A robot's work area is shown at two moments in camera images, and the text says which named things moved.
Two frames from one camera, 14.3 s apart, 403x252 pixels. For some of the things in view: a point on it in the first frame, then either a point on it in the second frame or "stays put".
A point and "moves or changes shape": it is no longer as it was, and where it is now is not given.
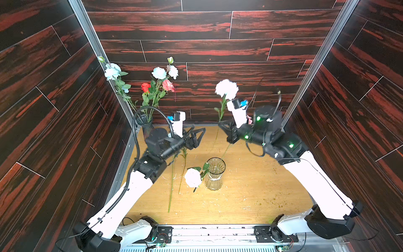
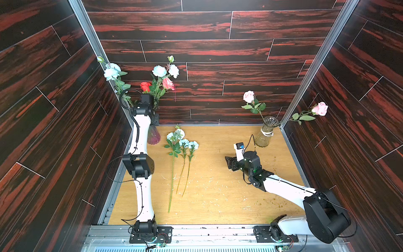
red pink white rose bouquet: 161,82 stays put
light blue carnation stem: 227,89 to 192,148
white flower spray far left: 113,71 stays put
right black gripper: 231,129 to 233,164
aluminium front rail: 190,238 stays put
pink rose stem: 225,151 to 252,103
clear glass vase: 213,178 moves or changes shape
